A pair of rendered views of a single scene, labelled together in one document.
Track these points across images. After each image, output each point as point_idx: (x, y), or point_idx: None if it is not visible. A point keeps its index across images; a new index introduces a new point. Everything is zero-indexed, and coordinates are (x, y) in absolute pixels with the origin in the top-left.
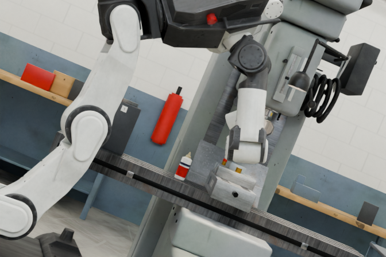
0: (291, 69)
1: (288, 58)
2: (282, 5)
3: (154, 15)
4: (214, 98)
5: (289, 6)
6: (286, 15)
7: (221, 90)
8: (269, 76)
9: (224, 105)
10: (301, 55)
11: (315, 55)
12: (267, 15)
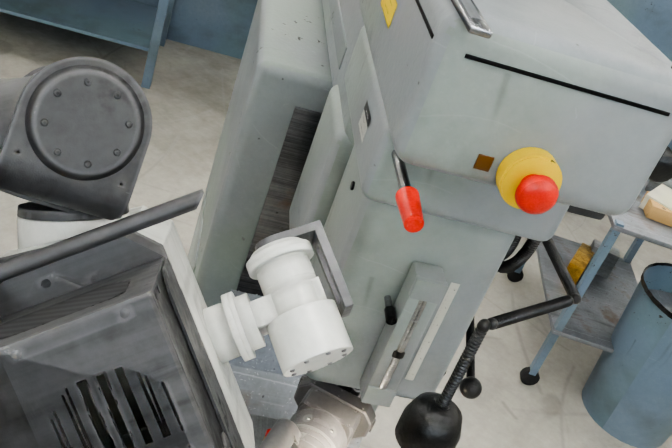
0: (410, 335)
1: (399, 296)
2: (349, 347)
3: None
4: (249, 210)
5: (393, 175)
6: (387, 200)
7: (262, 191)
8: (349, 335)
9: (273, 221)
10: (439, 301)
11: (480, 273)
12: (296, 374)
